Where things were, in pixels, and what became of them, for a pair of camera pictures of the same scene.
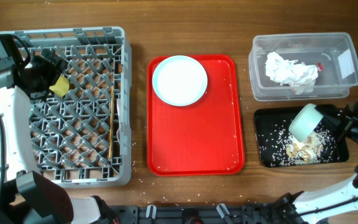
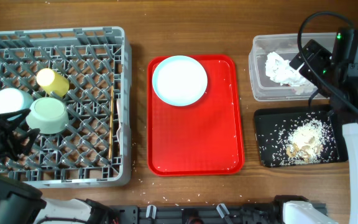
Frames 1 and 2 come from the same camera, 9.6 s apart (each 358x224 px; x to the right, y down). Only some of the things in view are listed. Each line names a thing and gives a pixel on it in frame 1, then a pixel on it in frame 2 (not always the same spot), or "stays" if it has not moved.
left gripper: [54, 71] → [10, 142]
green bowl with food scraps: [305, 123] → [48, 115]
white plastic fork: [119, 129] stays
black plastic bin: [276, 148] stays
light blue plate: [179, 81] stays
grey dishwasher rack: [82, 138] stays
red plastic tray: [204, 139] stays
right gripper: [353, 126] → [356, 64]
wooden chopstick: [110, 122] stays
